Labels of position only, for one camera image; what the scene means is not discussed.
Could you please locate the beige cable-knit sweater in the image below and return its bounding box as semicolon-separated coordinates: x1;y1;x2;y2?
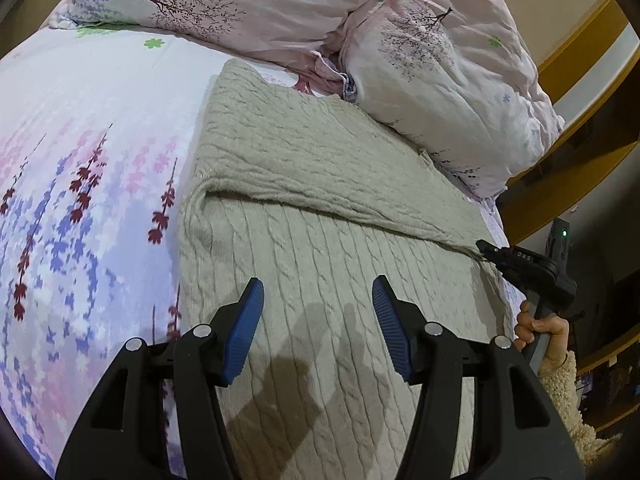
177;60;511;479

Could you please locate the fuzzy beige sleeve forearm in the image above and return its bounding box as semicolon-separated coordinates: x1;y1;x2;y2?
539;351;622;470

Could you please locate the person's right hand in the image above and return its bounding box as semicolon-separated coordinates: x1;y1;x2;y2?
514;300;570;375

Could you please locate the wooden shelf with clutter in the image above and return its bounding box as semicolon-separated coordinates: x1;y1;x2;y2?
576;325;639;437

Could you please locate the white floral pillow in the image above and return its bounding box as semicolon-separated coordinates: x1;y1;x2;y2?
340;0;564;198

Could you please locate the floral bed sheet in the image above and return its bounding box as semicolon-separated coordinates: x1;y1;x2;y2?
0;27;526;478

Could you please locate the pink floral quilt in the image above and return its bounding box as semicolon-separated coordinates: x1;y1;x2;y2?
49;0;375;94

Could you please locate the yellow wooden bed frame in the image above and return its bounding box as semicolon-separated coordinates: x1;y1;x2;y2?
498;0;639;245

